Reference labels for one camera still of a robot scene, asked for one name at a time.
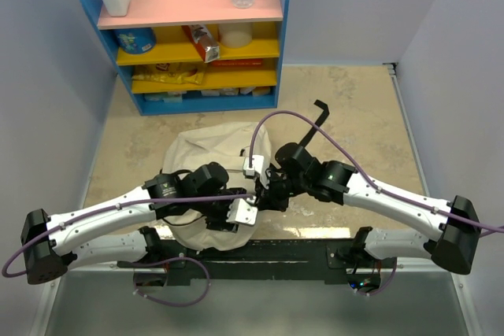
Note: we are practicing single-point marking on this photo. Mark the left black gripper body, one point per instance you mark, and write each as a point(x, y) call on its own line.
point(216, 212)

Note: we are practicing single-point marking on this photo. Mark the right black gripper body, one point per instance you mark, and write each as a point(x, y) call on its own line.
point(278, 189)

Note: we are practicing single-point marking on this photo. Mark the beige canvas backpack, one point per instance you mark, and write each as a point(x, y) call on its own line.
point(227, 144)

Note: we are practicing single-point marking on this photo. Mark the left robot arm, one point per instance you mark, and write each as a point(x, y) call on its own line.
point(54, 245)

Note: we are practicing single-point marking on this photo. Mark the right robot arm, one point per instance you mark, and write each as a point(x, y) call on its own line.
point(442, 231)

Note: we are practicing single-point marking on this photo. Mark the yellow chips bag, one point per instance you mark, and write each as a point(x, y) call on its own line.
point(171, 73)

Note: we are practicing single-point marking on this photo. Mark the white packets bottom shelf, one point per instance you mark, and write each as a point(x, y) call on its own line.
point(179, 96)

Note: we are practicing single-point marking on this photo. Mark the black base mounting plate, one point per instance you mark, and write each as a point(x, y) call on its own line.
point(326, 260)

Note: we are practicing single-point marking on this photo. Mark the blue shelf unit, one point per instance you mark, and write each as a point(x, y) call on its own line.
point(167, 17)

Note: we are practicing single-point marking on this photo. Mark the red silver snack packet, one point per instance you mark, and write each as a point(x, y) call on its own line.
point(203, 41)

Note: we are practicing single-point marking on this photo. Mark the white cylindrical container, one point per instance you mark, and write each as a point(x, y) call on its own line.
point(235, 35)

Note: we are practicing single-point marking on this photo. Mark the blue snack cup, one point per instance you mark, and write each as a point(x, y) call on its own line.
point(135, 40)

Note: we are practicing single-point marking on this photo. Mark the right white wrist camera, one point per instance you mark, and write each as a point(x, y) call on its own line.
point(254, 167)

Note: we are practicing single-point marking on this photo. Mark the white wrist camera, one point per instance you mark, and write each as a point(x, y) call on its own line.
point(254, 167)
point(243, 212)

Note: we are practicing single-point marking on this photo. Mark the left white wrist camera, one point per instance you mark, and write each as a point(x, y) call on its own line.
point(243, 212)

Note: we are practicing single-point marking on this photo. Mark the aluminium frame rail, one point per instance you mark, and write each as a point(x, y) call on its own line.
point(374, 248)

